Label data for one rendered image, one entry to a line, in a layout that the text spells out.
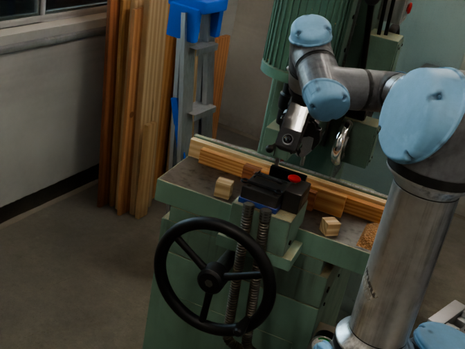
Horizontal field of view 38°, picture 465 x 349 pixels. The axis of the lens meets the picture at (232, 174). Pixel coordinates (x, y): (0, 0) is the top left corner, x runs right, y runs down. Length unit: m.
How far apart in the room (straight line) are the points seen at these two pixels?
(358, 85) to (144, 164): 2.03
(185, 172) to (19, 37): 1.31
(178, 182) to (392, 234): 0.86
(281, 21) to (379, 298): 0.79
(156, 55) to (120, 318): 1.17
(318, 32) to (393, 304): 0.52
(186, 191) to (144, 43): 1.43
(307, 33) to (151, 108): 1.97
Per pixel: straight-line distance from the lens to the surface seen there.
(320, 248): 1.58
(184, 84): 2.49
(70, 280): 2.83
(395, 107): 0.85
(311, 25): 1.24
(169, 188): 1.67
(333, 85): 1.17
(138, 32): 2.98
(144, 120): 3.12
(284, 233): 1.48
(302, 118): 1.35
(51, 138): 3.18
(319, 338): 1.63
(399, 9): 1.83
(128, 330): 2.60
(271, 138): 1.64
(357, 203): 1.68
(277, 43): 1.55
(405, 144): 0.82
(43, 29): 2.94
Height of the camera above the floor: 1.65
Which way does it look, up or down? 25 degrees down
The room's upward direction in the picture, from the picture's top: 11 degrees clockwise
